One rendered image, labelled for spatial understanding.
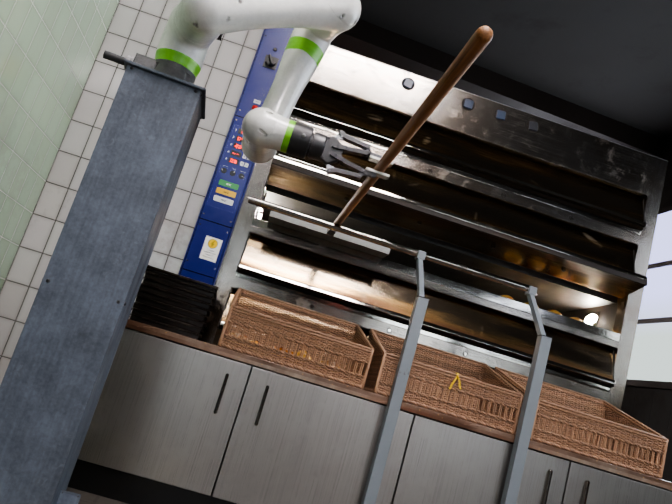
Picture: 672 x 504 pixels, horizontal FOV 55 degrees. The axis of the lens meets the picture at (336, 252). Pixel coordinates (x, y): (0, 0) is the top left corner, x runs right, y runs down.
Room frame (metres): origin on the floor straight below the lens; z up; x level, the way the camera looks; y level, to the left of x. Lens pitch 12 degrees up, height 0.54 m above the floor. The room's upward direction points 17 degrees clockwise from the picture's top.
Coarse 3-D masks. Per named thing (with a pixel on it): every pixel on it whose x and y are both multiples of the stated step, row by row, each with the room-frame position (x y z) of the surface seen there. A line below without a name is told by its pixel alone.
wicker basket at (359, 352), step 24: (240, 288) 2.75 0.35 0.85; (240, 312) 2.32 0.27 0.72; (288, 312) 2.79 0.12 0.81; (312, 312) 2.81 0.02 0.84; (240, 336) 2.33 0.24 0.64; (264, 336) 2.75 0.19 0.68; (288, 336) 2.34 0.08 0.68; (312, 336) 2.35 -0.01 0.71; (336, 336) 2.81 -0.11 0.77; (360, 336) 2.64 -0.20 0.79; (288, 360) 2.35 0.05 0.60; (312, 360) 2.35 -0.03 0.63; (360, 360) 2.37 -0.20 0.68; (360, 384) 2.38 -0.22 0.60
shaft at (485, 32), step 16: (480, 32) 0.93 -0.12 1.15; (464, 48) 0.99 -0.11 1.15; (480, 48) 0.96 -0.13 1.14; (464, 64) 1.02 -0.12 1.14; (448, 80) 1.10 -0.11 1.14; (432, 96) 1.18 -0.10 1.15; (416, 112) 1.29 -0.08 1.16; (432, 112) 1.26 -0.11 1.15; (416, 128) 1.35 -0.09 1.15; (400, 144) 1.47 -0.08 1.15; (384, 160) 1.62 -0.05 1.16; (352, 208) 2.19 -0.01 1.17
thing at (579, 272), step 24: (288, 168) 2.68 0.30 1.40; (312, 192) 2.82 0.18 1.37; (336, 192) 2.76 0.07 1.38; (384, 216) 2.86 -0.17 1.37; (408, 216) 2.80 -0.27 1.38; (432, 216) 2.74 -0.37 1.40; (456, 240) 2.89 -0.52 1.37; (480, 240) 2.83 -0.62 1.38; (504, 240) 2.77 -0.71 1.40; (528, 264) 2.93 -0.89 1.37; (552, 264) 2.86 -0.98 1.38; (576, 264) 2.80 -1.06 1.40; (600, 288) 2.96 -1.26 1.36; (624, 288) 2.90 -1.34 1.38
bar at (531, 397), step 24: (312, 216) 2.46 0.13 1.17; (384, 240) 2.49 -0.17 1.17; (456, 264) 2.51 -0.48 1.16; (528, 288) 2.53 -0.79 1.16; (408, 336) 2.27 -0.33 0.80; (408, 360) 2.27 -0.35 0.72; (528, 384) 2.33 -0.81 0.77; (528, 408) 2.31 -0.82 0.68; (384, 432) 2.27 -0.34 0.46; (528, 432) 2.31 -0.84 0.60; (384, 456) 2.27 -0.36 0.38
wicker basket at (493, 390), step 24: (384, 336) 2.84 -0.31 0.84; (384, 360) 2.37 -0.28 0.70; (432, 360) 2.84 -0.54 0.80; (456, 360) 2.86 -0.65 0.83; (384, 384) 2.38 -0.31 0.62; (408, 384) 2.39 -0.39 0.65; (432, 384) 2.39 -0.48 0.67; (456, 384) 2.40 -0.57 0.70; (480, 384) 2.40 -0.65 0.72; (504, 384) 2.59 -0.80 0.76; (432, 408) 2.39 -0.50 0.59; (456, 408) 2.40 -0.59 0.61; (480, 408) 2.82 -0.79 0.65; (504, 408) 2.55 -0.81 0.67
